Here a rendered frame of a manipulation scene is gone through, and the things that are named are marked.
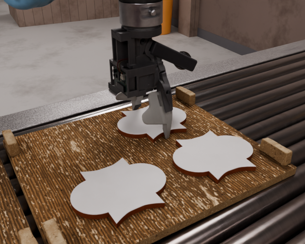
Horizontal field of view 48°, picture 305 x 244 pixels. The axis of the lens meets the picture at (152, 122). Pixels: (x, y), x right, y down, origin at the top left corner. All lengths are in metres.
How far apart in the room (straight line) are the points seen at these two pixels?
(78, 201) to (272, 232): 0.28
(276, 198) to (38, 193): 0.37
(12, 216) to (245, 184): 0.35
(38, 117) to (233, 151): 0.44
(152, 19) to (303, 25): 3.07
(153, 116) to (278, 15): 3.24
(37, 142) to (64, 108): 0.18
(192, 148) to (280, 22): 3.23
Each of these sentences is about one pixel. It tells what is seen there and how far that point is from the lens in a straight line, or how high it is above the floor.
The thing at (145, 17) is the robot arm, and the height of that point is 1.16.
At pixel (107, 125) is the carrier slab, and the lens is 0.71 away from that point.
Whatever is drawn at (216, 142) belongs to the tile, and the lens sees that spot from 0.64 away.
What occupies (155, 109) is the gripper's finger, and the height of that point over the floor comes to 1.00.
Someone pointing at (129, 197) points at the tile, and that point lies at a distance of 0.51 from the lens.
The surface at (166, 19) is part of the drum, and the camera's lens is 4.94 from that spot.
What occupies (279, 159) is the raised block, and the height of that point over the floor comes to 0.94.
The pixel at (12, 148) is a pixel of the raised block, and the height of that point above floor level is 0.95.
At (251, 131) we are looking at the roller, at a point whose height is 0.92.
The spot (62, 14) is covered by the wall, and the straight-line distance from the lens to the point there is 5.85.
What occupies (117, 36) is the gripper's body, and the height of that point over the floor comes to 1.13.
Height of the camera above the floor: 1.28
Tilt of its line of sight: 29 degrees down
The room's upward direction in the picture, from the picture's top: straight up
